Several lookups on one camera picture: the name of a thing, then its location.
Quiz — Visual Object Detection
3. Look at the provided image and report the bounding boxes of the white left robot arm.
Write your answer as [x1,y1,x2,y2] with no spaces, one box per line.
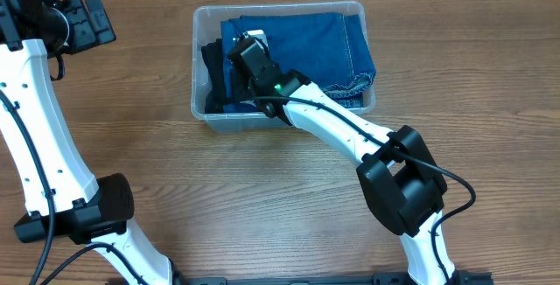
[1,0,185,284]

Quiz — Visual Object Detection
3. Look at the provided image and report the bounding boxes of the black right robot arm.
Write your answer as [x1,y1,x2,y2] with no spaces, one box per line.
[227,36,457,284]

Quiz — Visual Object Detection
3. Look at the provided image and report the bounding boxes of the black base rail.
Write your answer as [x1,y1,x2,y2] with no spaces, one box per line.
[172,271,494,285]

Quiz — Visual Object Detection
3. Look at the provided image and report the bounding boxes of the blue denim jeans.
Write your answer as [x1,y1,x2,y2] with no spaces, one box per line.
[220,12,376,108]

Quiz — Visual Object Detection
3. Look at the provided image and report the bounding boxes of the dark navy knit garment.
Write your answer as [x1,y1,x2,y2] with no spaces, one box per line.
[201,38,228,114]

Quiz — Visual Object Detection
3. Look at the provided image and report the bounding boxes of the clear plastic storage bin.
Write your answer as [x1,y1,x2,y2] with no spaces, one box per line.
[191,0,368,133]

